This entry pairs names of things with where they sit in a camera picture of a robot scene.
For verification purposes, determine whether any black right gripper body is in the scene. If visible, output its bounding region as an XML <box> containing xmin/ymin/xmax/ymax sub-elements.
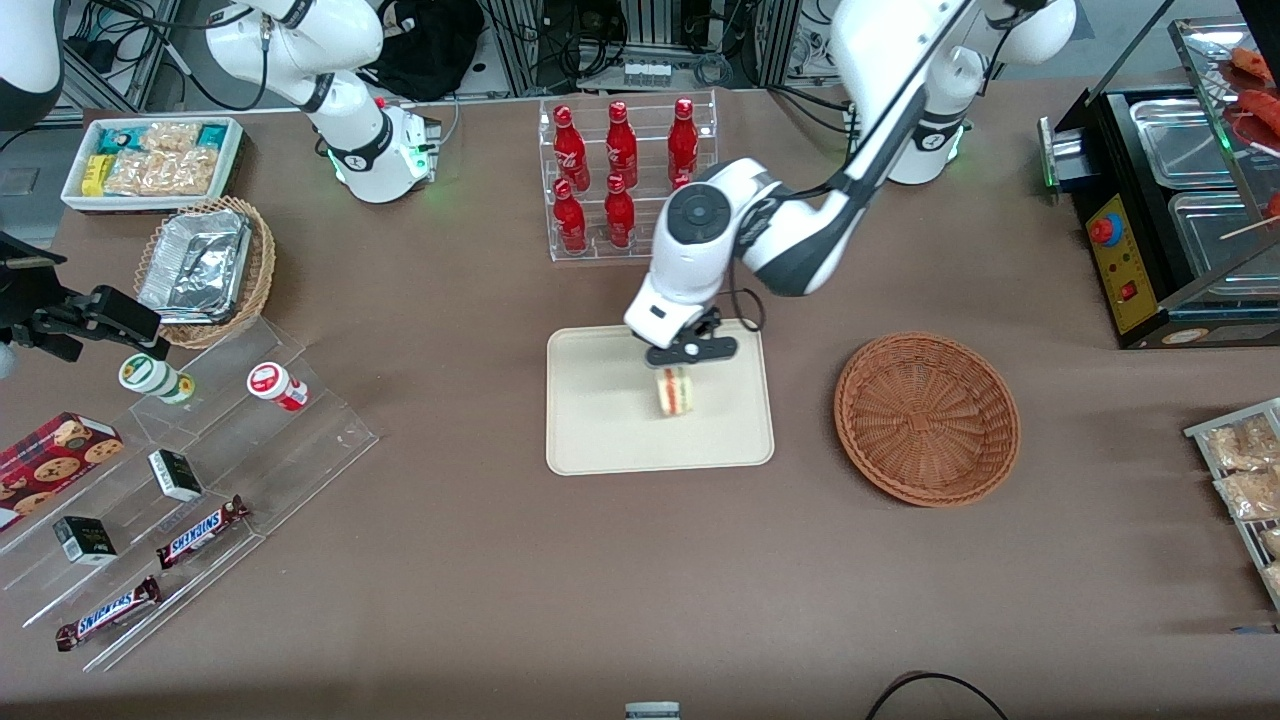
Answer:
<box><xmin>0</xmin><ymin>232</ymin><xmax>69</xmax><ymax>331</ymax></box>

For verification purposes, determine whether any triangular sandwich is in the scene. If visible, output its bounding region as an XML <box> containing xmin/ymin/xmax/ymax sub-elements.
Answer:
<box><xmin>654</xmin><ymin>366</ymin><xmax>699</xmax><ymax>420</ymax></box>

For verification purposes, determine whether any aluminium foil tray stack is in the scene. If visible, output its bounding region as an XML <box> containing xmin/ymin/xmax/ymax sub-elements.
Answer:
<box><xmin>137</xmin><ymin>208</ymin><xmax>253</xmax><ymax>327</ymax></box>

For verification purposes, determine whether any beige rectangular serving tray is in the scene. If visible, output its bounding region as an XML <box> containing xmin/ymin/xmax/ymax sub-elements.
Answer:
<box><xmin>545</xmin><ymin>318</ymin><xmax>776</xmax><ymax>477</ymax></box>

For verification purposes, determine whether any light oval wicker basket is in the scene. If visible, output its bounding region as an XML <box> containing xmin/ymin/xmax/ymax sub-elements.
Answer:
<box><xmin>134</xmin><ymin>196</ymin><xmax>277</xmax><ymax>350</ymax></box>

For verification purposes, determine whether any brown round wicker basket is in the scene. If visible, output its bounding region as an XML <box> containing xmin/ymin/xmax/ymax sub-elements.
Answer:
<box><xmin>834</xmin><ymin>331</ymin><xmax>1022</xmax><ymax>509</ymax></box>

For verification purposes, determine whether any green lidded snack cup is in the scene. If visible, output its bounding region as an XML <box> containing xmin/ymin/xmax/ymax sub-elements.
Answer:
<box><xmin>118</xmin><ymin>353</ymin><xmax>197</xmax><ymax>406</ymax></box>

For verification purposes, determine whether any clear acrylic bottle rack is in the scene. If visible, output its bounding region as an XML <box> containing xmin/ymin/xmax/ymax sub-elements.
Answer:
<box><xmin>538</xmin><ymin>90</ymin><xmax>719</xmax><ymax>263</ymax></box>

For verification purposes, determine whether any red tartan cookie box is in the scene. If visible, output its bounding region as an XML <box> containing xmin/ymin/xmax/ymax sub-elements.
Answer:
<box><xmin>0</xmin><ymin>412</ymin><xmax>125</xmax><ymax>532</ymax></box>

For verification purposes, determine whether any large clear puffed snack bag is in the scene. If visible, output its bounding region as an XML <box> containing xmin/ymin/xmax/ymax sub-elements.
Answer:
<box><xmin>103</xmin><ymin>148</ymin><xmax>220</xmax><ymax>198</ymax></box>

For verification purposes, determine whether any red lidded snack cup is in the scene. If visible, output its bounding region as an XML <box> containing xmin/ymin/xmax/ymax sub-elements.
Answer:
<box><xmin>247</xmin><ymin>362</ymin><xmax>311</xmax><ymax>413</ymax></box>

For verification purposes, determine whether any small black carton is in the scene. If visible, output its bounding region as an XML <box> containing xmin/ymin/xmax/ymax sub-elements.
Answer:
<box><xmin>52</xmin><ymin>516</ymin><xmax>119</xmax><ymax>567</ymax></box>
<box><xmin>148</xmin><ymin>449</ymin><xmax>205</xmax><ymax>503</ymax></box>

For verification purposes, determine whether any small clear puffed snack bag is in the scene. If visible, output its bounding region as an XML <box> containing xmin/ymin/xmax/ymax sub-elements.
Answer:
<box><xmin>140</xmin><ymin>121</ymin><xmax>202</xmax><ymax>154</ymax></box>

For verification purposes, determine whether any white rectangular snack bin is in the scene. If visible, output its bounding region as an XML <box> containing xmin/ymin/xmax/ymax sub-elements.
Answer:
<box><xmin>60</xmin><ymin>116</ymin><xmax>246</xmax><ymax>216</ymax></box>

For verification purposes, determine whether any clear acrylic stepped stand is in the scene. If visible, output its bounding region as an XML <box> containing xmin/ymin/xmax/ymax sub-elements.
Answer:
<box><xmin>0</xmin><ymin>318</ymin><xmax>380</xmax><ymax>674</ymax></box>

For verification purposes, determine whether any snickers chocolate bar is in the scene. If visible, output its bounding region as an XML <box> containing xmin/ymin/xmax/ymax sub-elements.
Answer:
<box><xmin>55</xmin><ymin>575</ymin><xmax>163</xmax><ymax>653</ymax></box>
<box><xmin>155</xmin><ymin>495</ymin><xmax>251</xmax><ymax>571</ymax></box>

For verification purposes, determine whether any black fabric bag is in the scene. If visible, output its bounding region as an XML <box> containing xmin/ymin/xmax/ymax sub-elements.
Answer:
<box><xmin>360</xmin><ymin>0</ymin><xmax>487</xmax><ymax>102</ymax></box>

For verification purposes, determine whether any black hot food display machine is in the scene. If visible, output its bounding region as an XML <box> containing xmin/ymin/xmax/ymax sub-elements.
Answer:
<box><xmin>1038</xmin><ymin>15</ymin><xmax>1280</xmax><ymax>351</ymax></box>

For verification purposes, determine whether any orange sausage on skewer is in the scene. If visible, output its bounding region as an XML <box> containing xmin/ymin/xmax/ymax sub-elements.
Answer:
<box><xmin>1235</xmin><ymin>88</ymin><xmax>1280</xmax><ymax>137</ymax></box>
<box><xmin>1228</xmin><ymin>47</ymin><xmax>1277</xmax><ymax>87</ymax></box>

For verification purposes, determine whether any aluminium frame equipment rack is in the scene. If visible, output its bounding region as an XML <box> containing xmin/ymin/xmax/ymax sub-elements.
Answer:
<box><xmin>478</xmin><ymin>0</ymin><xmax>803</xmax><ymax>97</ymax></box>

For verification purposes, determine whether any black floor cable loop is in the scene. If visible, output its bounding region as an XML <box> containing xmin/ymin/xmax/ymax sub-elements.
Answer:
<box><xmin>865</xmin><ymin>672</ymin><xmax>1011</xmax><ymax>720</ymax></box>

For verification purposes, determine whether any metal wire snack tray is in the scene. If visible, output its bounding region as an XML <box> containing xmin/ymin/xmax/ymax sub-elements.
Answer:
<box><xmin>1184</xmin><ymin>398</ymin><xmax>1280</xmax><ymax>612</ymax></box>

